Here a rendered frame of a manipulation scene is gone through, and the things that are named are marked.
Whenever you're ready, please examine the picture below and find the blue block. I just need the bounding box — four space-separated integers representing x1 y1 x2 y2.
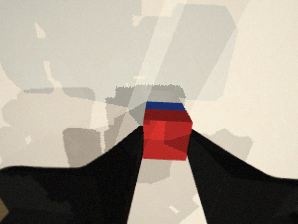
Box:
145 101 186 111

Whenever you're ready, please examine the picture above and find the red block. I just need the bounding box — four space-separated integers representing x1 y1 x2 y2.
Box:
143 109 193 161

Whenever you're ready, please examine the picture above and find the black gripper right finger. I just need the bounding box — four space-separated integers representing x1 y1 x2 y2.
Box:
187 129 298 224

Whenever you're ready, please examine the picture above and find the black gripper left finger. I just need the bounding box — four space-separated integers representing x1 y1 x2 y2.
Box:
0 126 144 224

